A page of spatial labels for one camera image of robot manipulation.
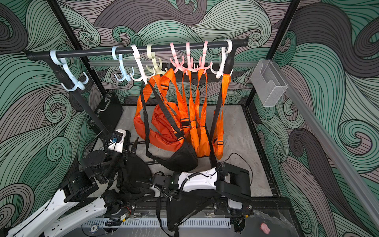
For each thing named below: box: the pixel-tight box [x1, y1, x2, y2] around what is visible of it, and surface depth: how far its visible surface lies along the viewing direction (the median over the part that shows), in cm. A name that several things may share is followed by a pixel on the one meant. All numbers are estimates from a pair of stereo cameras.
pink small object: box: [259, 222, 271, 235], surface depth 67 cm
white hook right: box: [210, 39, 234, 79], surface depth 50 cm
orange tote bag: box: [182, 69, 211, 158], surface depth 73 cm
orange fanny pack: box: [211, 73, 231, 160], surface depth 71 cm
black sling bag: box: [140, 81, 199, 172], surface depth 73 cm
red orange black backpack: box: [133, 68, 185, 152], surface depth 71 cm
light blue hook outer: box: [49, 49, 89, 92], surface depth 46 cm
